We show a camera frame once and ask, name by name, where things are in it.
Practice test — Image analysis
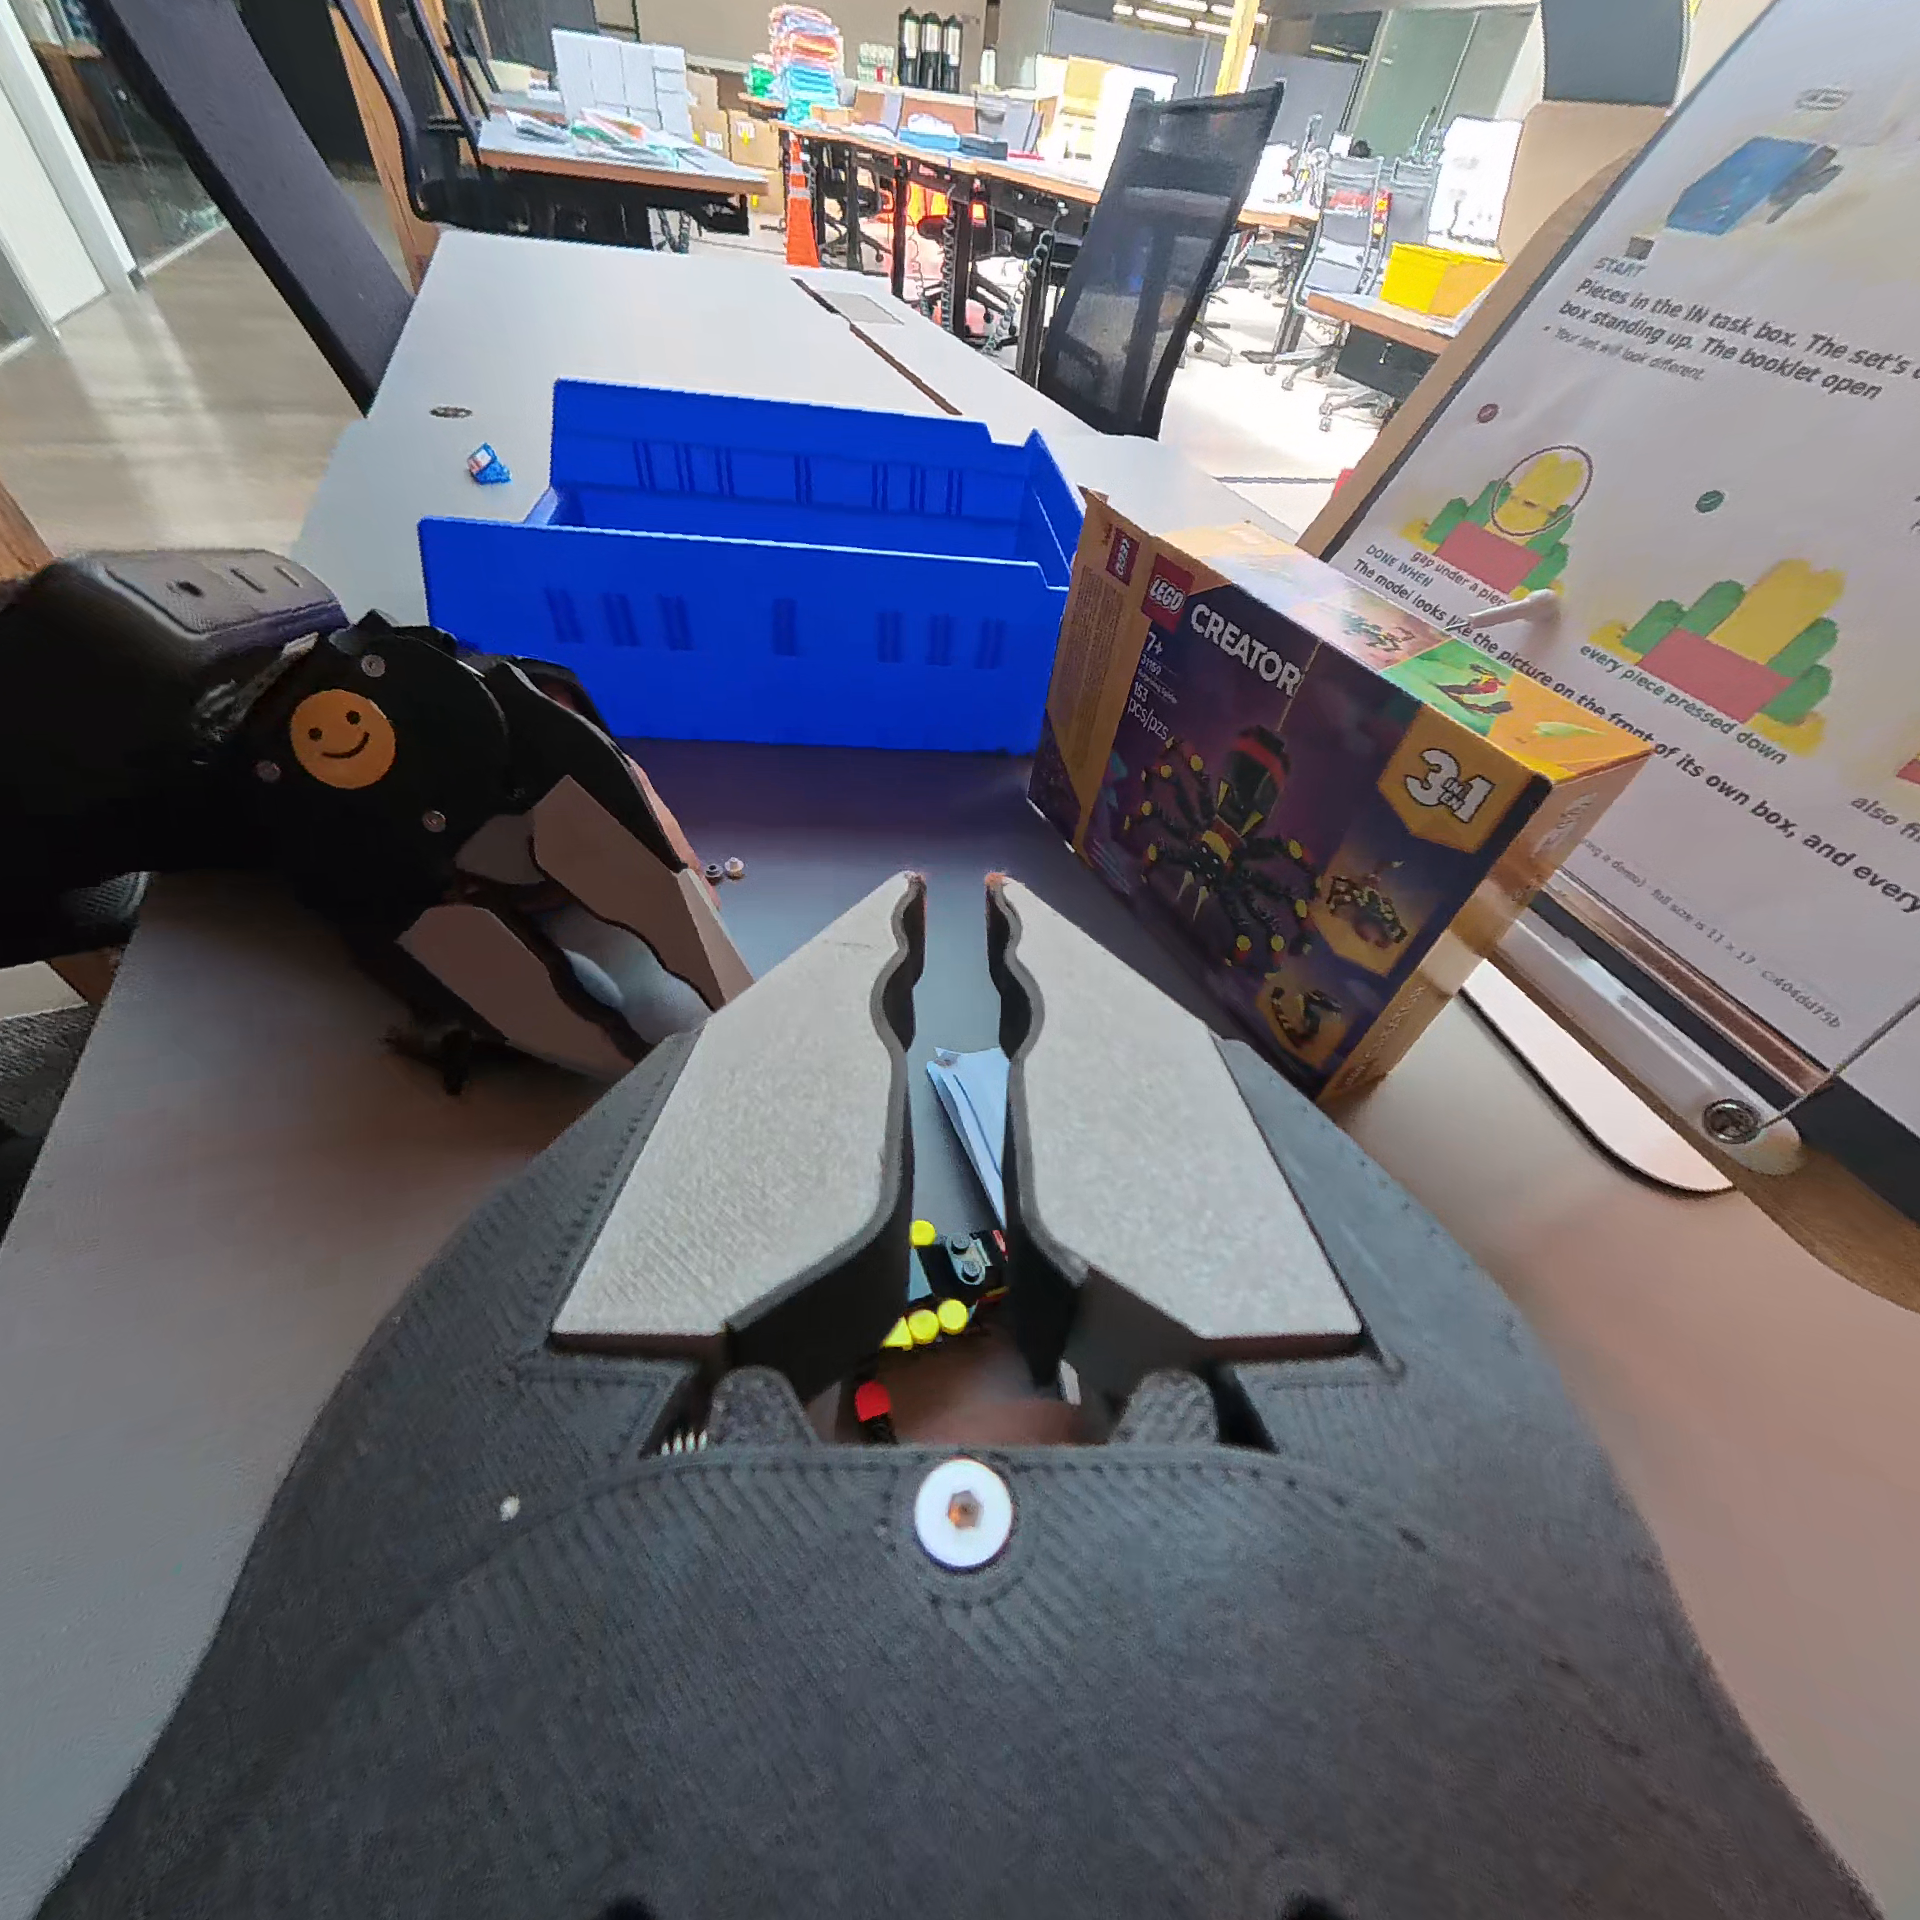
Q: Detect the stack of white boxes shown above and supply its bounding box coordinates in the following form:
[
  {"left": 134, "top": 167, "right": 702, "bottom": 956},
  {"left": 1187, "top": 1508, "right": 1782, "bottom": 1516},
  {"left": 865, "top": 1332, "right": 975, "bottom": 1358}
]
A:
[{"left": 551, "top": 29, "right": 693, "bottom": 126}]

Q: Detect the long wooden work table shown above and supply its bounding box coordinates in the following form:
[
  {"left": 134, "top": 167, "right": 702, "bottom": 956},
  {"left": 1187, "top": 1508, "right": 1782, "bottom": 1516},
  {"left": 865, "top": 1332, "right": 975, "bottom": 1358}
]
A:
[{"left": 778, "top": 112, "right": 1321, "bottom": 309}]

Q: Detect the dark chair back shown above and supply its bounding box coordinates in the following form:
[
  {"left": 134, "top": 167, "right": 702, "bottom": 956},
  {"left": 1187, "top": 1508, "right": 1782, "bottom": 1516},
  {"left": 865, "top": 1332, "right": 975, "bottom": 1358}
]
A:
[{"left": 83, "top": 0, "right": 415, "bottom": 409}]

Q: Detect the wire holder with white foot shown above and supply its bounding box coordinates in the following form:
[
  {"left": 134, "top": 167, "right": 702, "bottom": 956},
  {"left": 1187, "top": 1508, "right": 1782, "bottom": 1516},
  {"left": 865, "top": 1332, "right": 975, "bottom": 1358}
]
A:
[{"left": 1700, "top": 997, "right": 1920, "bottom": 1174}]

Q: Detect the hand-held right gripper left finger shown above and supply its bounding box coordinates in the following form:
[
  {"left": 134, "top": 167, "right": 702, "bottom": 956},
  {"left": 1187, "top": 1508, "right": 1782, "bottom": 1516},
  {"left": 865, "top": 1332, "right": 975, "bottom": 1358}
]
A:
[{"left": 549, "top": 871, "right": 926, "bottom": 1407}]

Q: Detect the wooden desk with supplies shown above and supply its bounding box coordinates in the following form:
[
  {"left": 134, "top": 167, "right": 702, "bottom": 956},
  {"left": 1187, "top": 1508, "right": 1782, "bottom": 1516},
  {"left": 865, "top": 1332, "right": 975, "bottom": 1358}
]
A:
[{"left": 473, "top": 105, "right": 774, "bottom": 248}]

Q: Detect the printed instruction sheet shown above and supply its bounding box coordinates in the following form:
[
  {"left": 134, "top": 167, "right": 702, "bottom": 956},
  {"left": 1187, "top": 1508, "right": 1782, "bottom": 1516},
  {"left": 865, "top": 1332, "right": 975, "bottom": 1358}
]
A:
[{"left": 1306, "top": 0, "right": 1920, "bottom": 1085}]

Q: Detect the wooden display board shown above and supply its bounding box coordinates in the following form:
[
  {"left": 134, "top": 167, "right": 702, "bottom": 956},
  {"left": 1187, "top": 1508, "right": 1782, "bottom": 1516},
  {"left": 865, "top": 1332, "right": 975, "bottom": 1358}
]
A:
[{"left": 1297, "top": 103, "right": 1920, "bottom": 1310}]

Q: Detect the blue plastic storage bin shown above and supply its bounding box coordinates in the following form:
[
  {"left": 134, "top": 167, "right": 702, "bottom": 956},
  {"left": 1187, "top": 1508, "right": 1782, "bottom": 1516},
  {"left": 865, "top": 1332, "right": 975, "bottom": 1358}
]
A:
[{"left": 415, "top": 377, "right": 1086, "bottom": 753}]

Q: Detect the black yellow red lego model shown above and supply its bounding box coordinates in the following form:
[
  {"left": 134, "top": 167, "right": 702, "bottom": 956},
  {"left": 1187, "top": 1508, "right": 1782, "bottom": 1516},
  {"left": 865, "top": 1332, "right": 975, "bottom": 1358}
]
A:
[{"left": 853, "top": 1218, "right": 1010, "bottom": 1445}]

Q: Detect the black mesh office chair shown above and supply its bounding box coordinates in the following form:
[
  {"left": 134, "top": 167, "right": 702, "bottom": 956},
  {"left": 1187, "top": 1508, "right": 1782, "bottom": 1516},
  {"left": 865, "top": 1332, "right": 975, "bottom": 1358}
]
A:
[{"left": 1036, "top": 82, "right": 1286, "bottom": 441}]

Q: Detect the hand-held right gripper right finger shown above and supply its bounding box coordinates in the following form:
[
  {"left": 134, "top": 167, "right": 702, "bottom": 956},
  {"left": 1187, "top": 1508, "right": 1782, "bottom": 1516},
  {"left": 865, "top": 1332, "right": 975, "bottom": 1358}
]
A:
[{"left": 983, "top": 871, "right": 1367, "bottom": 1422}]

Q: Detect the lego instruction booklet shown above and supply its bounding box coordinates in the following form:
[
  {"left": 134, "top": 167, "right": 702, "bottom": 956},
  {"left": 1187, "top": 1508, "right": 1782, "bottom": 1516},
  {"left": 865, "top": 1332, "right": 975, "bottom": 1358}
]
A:
[{"left": 926, "top": 1048, "right": 1018, "bottom": 1224}]

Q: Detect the lego set cardboard box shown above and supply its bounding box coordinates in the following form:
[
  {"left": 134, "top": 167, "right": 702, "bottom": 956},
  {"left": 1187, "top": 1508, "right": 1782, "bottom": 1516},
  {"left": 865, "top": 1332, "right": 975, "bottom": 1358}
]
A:
[{"left": 1027, "top": 489, "right": 1655, "bottom": 1108}]

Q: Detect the stack of colourful packets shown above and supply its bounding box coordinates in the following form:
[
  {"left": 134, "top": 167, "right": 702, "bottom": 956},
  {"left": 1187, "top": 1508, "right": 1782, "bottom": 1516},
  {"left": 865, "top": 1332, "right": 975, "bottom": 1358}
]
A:
[{"left": 761, "top": 5, "right": 889, "bottom": 126}]

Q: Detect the yellow storage bin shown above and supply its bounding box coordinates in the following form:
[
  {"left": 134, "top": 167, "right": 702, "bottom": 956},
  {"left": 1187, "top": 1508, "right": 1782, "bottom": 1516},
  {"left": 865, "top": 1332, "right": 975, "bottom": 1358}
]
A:
[{"left": 1381, "top": 240, "right": 1507, "bottom": 320}]

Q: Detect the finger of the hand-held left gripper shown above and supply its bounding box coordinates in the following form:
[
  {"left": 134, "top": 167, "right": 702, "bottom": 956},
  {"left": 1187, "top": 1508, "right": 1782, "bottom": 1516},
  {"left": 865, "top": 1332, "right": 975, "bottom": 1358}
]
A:
[
  {"left": 454, "top": 760, "right": 754, "bottom": 1013},
  {"left": 393, "top": 895, "right": 711, "bottom": 1085}
]

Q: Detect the white stand base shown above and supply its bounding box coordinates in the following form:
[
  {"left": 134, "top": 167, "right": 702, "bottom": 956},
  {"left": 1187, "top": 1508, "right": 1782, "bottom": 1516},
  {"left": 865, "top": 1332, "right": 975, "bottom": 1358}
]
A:
[{"left": 1462, "top": 913, "right": 1742, "bottom": 1194}]

